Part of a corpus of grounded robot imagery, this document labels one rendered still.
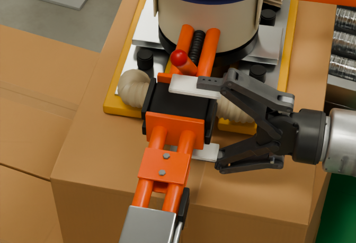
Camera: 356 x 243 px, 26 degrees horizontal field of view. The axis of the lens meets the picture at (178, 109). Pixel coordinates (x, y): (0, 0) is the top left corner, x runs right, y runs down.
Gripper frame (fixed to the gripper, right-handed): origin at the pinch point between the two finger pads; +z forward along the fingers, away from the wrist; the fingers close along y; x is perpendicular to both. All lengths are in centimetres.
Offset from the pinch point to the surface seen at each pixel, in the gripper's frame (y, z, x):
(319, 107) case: 13.5, -20.3, 18.1
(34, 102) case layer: 54, 43, 43
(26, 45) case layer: 54, 51, 61
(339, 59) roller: 53, -27, 71
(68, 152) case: 13.6, 17.8, 0.8
